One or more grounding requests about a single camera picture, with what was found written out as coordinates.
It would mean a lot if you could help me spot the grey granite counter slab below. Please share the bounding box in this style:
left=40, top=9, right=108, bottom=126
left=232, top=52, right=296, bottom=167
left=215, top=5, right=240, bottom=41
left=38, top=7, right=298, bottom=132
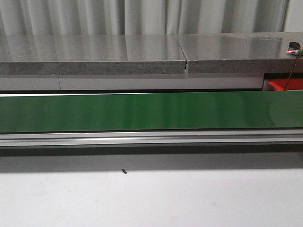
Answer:
left=0, top=32, right=303, bottom=75

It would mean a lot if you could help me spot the green conveyor belt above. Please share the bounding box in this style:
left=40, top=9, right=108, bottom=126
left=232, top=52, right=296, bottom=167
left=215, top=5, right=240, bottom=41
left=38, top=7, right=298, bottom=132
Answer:
left=0, top=91, right=303, bottom=133

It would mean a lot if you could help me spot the red tray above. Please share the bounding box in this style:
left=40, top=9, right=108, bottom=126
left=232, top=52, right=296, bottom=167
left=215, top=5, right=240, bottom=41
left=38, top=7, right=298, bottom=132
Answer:
left=268, top=79, right=303, bottom=91

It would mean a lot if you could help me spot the small green circuit board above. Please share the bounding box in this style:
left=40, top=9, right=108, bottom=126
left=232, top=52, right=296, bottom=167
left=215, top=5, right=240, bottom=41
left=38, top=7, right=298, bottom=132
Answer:
left=287, top=42, right=303, bottom=56

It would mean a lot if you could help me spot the grey curtain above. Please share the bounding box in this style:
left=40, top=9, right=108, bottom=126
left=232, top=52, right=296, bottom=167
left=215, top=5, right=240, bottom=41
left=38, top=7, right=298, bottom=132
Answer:
left=0, top=0, right=303, bottom=36

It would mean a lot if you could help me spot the aluminium conveyor frame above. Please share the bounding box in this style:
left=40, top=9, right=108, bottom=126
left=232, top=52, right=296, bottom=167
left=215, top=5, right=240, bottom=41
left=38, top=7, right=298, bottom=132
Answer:
left=0, top=129, right=303, bottom=148

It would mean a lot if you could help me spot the red and black wire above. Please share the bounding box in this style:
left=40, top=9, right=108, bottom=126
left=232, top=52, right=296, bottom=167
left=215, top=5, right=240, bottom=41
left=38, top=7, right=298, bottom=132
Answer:
left=284, top=53, right=303, bottom=91

